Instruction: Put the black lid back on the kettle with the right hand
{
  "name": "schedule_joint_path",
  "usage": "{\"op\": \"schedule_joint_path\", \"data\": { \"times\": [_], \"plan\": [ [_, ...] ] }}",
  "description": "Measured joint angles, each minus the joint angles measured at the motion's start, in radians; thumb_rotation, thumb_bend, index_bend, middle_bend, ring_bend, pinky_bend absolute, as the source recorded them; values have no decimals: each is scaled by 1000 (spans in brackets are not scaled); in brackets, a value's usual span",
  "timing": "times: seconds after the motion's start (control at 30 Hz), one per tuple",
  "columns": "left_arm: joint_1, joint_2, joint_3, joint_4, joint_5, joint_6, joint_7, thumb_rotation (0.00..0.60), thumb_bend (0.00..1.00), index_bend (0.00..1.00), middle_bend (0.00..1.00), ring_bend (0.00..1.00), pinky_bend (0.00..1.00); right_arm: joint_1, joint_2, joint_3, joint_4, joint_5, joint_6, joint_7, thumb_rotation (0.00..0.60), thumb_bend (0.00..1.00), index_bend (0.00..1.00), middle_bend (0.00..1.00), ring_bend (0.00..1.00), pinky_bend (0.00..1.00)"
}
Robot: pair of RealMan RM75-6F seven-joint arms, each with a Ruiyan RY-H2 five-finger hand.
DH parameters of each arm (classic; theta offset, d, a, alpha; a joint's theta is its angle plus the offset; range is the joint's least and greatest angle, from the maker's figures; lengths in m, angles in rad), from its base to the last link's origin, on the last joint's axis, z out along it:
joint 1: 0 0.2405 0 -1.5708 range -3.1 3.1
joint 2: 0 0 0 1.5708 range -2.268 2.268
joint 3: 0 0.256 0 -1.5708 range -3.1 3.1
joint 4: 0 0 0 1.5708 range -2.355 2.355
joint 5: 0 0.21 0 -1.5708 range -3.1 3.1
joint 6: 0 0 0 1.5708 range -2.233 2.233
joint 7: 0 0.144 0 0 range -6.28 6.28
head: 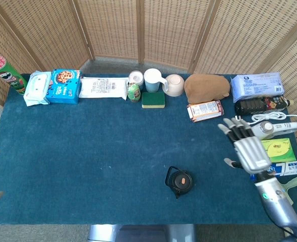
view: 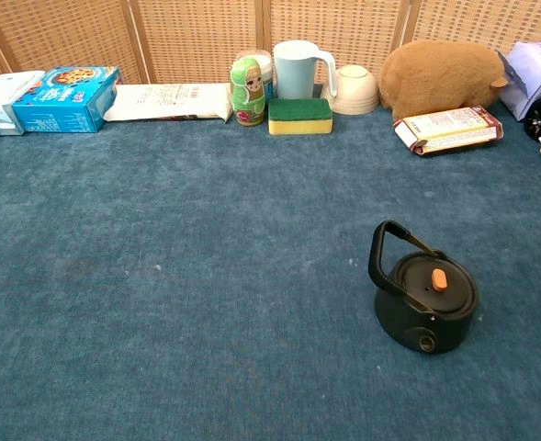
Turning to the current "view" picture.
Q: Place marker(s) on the brown white snack box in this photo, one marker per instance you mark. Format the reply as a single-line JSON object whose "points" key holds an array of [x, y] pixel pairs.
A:
{"points": [[454, 129]]}

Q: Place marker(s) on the blue table cloth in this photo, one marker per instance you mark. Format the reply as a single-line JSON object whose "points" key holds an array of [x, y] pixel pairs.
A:
{"points": [[183, 275]]}

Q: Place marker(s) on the woven bamboo folding screen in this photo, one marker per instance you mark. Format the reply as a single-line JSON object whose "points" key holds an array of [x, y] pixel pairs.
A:
{"points": [[192, 37]]}

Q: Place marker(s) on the lavender tissue pack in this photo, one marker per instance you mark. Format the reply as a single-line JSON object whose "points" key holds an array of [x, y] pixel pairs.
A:
{"points": [[532, 78]]}

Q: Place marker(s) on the white plastic lidded container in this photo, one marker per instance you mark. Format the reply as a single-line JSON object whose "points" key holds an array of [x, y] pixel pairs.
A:
{"points": [[266, 69]]}

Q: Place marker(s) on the black lid with orange knob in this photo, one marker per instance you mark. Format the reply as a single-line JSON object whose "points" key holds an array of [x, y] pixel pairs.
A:
{"points": [[417, 280]]}

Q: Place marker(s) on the brown plush toy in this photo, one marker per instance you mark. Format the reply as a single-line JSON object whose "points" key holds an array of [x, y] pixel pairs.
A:
{"points": [[440, 75]]}

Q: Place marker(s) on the green yellow sponge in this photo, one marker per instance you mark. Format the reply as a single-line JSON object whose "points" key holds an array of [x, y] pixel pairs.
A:
{"points": [[300, 117]]}

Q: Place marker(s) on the black teapot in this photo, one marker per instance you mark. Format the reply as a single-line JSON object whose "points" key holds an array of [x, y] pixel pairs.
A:
{"points": [[403, 331]]}

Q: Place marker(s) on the small green bottle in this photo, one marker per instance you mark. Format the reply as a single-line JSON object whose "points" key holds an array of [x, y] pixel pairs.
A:
{"points": [[248, 94]]}

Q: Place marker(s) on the blue cookie box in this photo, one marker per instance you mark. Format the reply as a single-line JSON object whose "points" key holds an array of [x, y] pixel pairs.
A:
{"points": [[63, 103]]}

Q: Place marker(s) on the beige upturned bowl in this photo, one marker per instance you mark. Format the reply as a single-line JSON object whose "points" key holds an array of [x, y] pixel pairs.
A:
{"points": [[355, 92]]}

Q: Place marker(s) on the white flat plastic package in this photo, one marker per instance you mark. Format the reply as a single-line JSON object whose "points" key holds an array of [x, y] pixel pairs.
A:
{"points": [[169, 102]]}

